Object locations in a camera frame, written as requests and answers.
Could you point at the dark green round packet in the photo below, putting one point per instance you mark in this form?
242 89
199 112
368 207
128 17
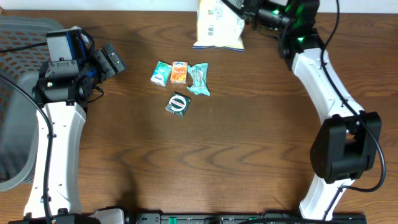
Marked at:
178 104

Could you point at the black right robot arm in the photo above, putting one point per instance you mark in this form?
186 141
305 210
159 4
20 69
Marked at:
347 143

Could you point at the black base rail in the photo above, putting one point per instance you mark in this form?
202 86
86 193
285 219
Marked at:
264 218

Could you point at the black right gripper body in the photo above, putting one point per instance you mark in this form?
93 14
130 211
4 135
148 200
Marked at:
271 18

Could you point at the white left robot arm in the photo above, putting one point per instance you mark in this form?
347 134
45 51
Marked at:
55 189

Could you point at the dark grey plastic basket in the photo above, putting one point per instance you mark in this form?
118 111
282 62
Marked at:
21 60

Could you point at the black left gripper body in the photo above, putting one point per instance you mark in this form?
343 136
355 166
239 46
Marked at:
88 73

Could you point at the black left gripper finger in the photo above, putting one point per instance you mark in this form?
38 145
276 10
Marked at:
106 69
114 58

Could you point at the orange tissue pack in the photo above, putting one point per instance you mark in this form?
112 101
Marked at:
179 72

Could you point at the teal packet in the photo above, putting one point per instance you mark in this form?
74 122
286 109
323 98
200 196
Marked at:
198 74

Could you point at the green tissue pack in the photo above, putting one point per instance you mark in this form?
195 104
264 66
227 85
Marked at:
161 73

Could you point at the yellow snack bag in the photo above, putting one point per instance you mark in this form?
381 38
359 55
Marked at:
218 27

